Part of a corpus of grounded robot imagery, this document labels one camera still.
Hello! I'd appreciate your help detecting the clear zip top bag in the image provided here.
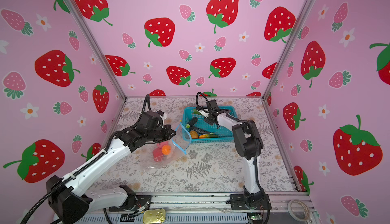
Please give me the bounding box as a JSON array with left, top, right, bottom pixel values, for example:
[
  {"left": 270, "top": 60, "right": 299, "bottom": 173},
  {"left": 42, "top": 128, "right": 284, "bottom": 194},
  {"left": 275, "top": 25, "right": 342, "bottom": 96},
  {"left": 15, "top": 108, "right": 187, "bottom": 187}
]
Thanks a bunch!
[{"left": 140, "top": 120, "right": 193, "bottom": 169}]

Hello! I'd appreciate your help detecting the orange toy fruit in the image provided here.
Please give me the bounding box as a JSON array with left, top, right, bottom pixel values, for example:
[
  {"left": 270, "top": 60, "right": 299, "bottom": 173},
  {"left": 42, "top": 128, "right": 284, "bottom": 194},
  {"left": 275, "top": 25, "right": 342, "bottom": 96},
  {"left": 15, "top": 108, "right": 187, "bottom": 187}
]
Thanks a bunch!
[{"left": 161, "top": 145, "right": 172, "bottom": 156}]

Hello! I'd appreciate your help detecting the red toy pepper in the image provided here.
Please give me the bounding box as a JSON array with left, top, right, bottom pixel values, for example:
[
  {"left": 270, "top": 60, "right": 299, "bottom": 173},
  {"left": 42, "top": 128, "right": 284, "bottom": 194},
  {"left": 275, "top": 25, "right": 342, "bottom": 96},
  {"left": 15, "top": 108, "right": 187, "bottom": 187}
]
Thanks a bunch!
[{"left": 152, "top": 148, "right": 164, "bottom": 162}]

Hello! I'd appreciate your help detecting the clear tape roll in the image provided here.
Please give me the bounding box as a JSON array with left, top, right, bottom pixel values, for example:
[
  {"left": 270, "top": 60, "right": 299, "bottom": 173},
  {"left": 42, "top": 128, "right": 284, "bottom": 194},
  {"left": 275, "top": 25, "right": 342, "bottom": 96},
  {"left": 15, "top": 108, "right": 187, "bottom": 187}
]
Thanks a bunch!
[{"left": 287, "top": 199, "right": 310, "bottom": 222}]

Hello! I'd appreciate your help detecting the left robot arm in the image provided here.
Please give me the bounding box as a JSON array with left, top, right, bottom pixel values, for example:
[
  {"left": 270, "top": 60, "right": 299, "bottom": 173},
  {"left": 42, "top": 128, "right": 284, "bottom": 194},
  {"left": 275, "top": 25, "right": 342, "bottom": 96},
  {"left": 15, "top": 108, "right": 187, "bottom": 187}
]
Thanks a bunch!
[{"left": 21, "top": 124, "right": 176, "bottom": 224}]

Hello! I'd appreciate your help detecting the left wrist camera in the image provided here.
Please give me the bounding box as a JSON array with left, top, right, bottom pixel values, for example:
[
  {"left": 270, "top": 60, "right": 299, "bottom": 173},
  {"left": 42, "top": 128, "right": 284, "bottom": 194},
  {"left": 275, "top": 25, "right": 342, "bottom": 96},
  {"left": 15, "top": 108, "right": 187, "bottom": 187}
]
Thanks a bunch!
[{"left": 139, "top": 110, "right": 167, "bottom": 130}]

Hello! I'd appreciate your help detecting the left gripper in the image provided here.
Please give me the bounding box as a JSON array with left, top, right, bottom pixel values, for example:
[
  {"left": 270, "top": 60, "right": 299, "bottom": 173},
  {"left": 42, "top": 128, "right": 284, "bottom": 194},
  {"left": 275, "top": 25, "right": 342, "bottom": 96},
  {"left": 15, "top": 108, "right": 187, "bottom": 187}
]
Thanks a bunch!
[{"left": 146, "top": 124, "right": 178, "bottom": 144}]

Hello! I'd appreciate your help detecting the green leafy vegetable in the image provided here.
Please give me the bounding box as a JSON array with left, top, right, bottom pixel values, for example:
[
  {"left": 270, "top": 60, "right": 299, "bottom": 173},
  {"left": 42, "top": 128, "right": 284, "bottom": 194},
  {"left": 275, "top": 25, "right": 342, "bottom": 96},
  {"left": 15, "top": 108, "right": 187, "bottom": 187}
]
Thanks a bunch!
[{"left": 193, "top": 109, "right": 202, "bottom": 115}]

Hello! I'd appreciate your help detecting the gold tin can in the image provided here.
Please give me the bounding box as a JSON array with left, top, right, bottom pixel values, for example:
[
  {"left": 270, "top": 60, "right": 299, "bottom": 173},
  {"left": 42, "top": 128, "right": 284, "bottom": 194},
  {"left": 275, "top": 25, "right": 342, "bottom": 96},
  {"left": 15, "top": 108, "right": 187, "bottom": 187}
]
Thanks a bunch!
[{"left": 143, "top": 209, "right": 166, "bottom": 224}]

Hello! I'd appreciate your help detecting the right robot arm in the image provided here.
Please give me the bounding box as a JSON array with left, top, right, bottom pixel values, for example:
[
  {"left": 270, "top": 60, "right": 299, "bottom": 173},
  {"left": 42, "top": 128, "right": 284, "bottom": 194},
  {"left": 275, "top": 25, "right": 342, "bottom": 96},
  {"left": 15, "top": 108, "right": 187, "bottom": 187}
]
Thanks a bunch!
[{"left": 199, "top": 110, "right": 271, "bottom": 211}]

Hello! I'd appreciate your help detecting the magenta toy fruit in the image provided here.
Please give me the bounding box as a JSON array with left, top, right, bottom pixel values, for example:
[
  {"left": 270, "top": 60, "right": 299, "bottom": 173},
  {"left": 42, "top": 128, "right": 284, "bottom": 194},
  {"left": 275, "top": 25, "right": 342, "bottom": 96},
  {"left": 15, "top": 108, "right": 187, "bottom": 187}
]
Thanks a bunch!
[{"left": 157, "top": 142, "right": 168, "bottom": 148}]

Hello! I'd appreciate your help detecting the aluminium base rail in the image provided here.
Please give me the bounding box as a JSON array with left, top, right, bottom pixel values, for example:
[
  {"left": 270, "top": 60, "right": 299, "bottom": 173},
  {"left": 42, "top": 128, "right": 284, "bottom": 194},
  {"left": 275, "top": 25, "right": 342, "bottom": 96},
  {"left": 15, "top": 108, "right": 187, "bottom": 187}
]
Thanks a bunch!
[{"left": 69, "top": 190, "right": 321, "bottom": 224}]

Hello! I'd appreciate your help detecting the teal plastic basket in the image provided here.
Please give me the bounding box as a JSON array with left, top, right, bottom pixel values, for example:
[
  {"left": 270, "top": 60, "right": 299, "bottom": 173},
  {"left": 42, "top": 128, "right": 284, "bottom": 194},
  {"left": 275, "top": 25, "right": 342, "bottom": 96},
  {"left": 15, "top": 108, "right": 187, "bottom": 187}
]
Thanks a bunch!
[{"left": 182, "top": 107, "right": 234, "bottom": 143}]

